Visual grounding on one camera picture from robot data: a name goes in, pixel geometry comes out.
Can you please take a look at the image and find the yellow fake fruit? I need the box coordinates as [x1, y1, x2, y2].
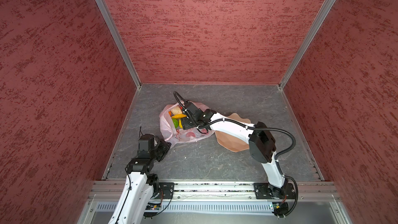
[171, 114, 187, 129]

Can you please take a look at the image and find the pink plastic bag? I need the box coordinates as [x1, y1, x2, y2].
[159, 103, 214, 147]

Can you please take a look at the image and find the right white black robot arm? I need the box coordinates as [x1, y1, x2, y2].
[179, 101, 288, 199]

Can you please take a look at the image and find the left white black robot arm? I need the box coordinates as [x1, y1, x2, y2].
[109, 134, 172, 224]

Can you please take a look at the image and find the beige fake fruit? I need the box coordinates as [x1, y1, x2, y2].
[170, 106, 183, 116]

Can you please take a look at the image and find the green fake fruit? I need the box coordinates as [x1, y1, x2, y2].
[172, 119, 180, 129]

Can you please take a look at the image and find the left small circuit board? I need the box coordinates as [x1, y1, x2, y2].
[146, 203, 162, 212]

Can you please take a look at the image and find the small circuit board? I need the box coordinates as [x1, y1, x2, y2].
[146, 203, 162, 212]
[272, 202, 289, 218]

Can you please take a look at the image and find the right small circuit board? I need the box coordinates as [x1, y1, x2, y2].
[272, 202, 289, 218]

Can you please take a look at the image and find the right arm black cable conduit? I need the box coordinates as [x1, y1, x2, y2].
[173, 91, 296, 161]

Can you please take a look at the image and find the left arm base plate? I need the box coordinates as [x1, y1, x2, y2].
[155, 182, 175, 200]

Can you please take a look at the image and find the aluminium front rail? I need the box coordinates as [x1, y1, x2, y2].
[88, 180, 341, 202]

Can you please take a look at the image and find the white slotted cable duct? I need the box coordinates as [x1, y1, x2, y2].
[93, 201, 280, 216]

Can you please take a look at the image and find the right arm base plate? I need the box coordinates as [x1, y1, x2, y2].
[254, 181, 296, 200]

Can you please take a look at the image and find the left aluminium corner post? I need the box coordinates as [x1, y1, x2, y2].
[95, 0, 142, 90]

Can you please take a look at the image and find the aluminium corner post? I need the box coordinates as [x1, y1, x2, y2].
[95, 0, 142, 90]
[279, 0, 336, 91]

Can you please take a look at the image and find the right aluminium corner post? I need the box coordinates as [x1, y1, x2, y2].
[279, 0, 336, 91]

